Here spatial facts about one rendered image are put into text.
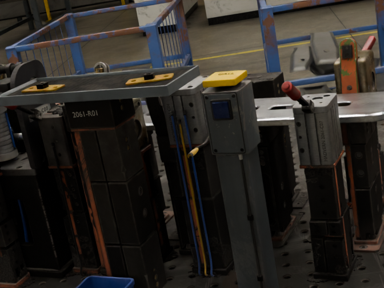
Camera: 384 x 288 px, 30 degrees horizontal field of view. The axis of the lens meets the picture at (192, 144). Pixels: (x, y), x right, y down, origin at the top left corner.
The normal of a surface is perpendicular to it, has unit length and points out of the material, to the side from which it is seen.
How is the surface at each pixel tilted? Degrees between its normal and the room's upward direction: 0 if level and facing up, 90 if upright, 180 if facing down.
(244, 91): 90
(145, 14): 90
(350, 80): 78
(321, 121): 90
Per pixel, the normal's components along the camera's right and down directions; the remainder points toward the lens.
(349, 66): -0.43, 0.14
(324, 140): -0.40, 0.34
